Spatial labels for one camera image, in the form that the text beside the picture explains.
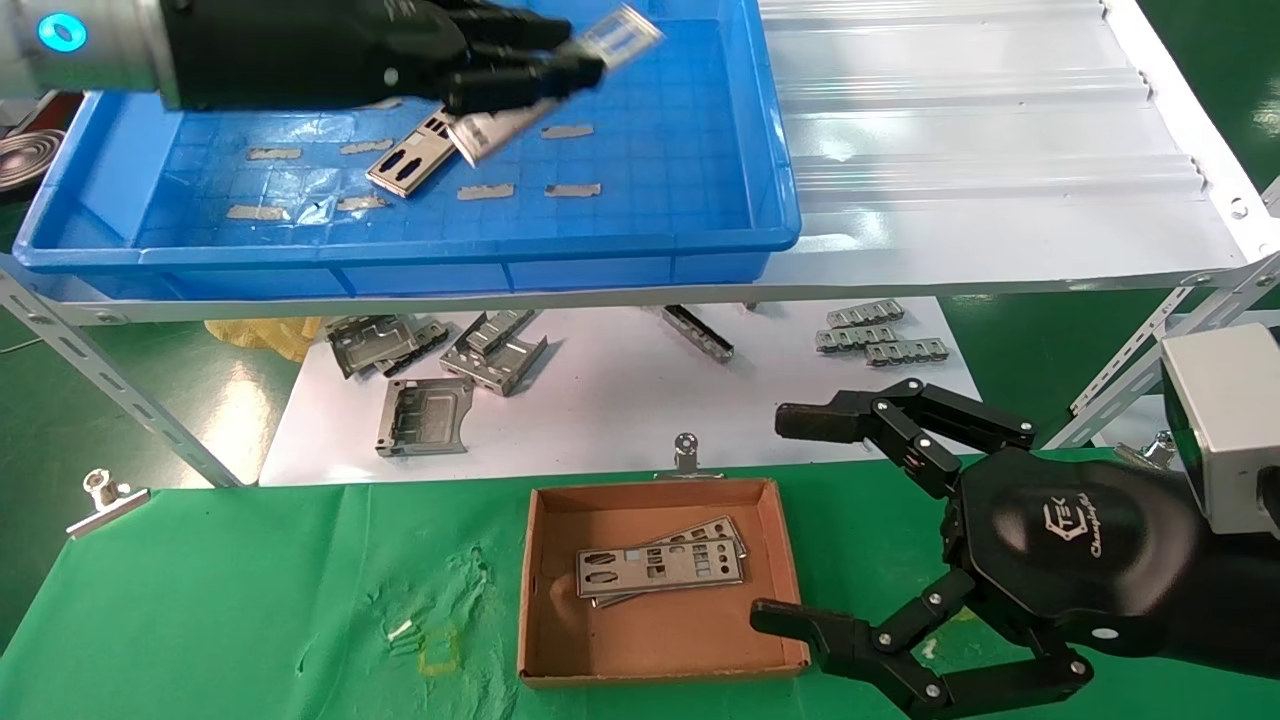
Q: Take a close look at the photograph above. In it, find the small slotted metal strip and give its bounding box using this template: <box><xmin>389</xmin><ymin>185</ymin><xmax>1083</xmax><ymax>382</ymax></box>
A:
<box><xmin>865</xmin><ymin>339</ymin><xmax>951</xmax><ymax>368</ymax></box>
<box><xmin>815</xmin><ymin>325</ymin><xmax>898</xmax><ymax>354</ymax></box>
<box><xmin>826</xmin><ymin>303</ymin><xmax>906</xmax><ymax>329</ymax></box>

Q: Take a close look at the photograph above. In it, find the metal drive cage bracket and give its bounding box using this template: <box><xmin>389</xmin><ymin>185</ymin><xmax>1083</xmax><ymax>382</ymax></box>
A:
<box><xmin>440</xmin><ymin>310</ymin><xmax>549</xmax><ymax>398</ymax></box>

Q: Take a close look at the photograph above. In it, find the silver metal I/O shield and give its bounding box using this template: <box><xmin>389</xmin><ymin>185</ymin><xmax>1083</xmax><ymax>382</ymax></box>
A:
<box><xmin>445</xmin><ymin>3</ymin><xmax>666</xmax><ymax>168</ymax></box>
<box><xmin>575</xmin><ymin>540</ymin><xmax>746</xmax><ymax>599</ymax></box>
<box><xmin>590</xmin><ymin>515</ymin><xmax>749</xmax><ymax>609</ymax></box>

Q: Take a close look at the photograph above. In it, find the dark folded metal bracket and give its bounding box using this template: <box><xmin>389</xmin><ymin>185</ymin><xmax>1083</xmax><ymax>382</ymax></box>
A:
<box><xmin>380</xmin><ymin>320</ymin><xmax>451</xmax><ymax>379</ymax></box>

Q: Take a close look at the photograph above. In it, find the narrow metal strip part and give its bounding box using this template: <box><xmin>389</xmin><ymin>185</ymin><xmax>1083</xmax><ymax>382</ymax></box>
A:
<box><xmin>660</xmin><ymin>305</ymin><xmax>736</xmax><ymax>363</ymax></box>

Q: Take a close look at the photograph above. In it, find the silver binder clip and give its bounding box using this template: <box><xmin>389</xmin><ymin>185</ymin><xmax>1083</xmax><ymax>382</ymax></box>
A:
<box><xmin>1115</xmin><ymin>430</ymin><xmax>1176</xmax><ymax>471</ymax></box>
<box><xmin>655</xmin><ymin>433</ymin><xmax>726</xmax><ymax>481</ymax></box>
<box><xmin>66</xmin><ymin>468</ymin><xmax>151</xmax><ymax>539</ymax></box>

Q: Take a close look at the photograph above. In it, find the blue plastic tray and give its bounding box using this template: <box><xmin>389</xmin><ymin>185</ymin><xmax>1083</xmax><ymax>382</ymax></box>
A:
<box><xmin>13</xmin><ymin>0</ymin><xmax>803</xmax><ymax>301</ymax></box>

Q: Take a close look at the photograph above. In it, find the brown cardboard box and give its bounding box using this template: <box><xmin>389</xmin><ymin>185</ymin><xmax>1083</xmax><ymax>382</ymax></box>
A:
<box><xmin>517</xmin><ymin>477</ymin><xmax>811</xmax><ymax>689</ymax></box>

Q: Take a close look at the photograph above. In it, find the perforated steel angle bar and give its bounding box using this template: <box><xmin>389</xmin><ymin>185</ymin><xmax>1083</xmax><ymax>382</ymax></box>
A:
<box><xmin>1068</xmin><ymin>255</ymin><xmax>1280</xmax><ymax>416</ymax></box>
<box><xmin>0</xmin><ymin>255</ymin><xmax>246</xmax><ymax>489</ymax></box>
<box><xmin>1040</xmin><ymin>300</ymin><xmax>1280</xmax><ymax>451</ymax></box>

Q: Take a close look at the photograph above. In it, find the white paper sheet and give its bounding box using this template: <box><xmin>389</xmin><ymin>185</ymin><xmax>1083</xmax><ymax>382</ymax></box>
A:
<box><xmin>258</xmin><ymin>297</ymin><xmax>986</xmax><ymax>488</ymax></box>

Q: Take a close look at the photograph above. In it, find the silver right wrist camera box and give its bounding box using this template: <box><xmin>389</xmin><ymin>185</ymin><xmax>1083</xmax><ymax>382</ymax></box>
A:
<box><xmin>1160</xmin><ymin>322</ymin><xmax>1280</xmax><ymax>536</ymax></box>

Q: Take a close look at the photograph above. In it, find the flat grey metal bracket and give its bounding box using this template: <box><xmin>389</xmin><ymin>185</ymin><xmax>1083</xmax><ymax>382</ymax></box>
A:
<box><xmin>376</xmin><ymin>377</ymin><xmax>476</xmax><ymax>459</ymax></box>

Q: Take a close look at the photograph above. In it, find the yellow plastic bag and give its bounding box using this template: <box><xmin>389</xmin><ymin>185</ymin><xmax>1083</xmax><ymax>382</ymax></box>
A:
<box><xmin>205</xmin><ymin>318</ymin><xmax>326</xmax><ymax>363</ymax></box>

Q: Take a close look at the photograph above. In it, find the green table cloth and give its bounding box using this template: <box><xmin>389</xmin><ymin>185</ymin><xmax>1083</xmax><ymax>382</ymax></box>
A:
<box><xmin>0</xmin><ymin>450</ymin><xmax>1280</xmax><ymax>720</ymax></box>

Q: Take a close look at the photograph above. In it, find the large folded metal bracket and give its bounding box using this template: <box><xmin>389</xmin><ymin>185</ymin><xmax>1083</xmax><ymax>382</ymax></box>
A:
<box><xmin>328</xmin><ymin>315</ymin><xmax>421</xmax><ymax>380</ymax></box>

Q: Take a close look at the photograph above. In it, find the round metal coil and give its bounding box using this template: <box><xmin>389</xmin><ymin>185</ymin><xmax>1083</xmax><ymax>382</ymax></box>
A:
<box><xmin>0</xmin><ymin>128</ymin><xmax>66</xmax><ymax>191</ymax></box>

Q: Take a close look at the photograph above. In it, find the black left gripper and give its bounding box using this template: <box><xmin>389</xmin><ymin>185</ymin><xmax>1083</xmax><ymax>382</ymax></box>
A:
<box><xmin>160</xmin><ymin>0</ymin><xmax>608</xmax><ymax>116</ymax></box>

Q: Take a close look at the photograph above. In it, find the gold-tinted metal I/O shield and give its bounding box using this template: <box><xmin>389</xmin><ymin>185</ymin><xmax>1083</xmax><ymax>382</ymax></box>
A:
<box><xmin>365</xmin><ymin>105</ymin><xmax>466</xmax><ymax>199</ymax></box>

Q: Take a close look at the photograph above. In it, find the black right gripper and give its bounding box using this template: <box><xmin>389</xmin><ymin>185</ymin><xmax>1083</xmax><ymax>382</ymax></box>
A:
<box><xmin>750</xmin><ymin>377</ymin><xmax>1201</xmax><ymax>720</ymax></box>

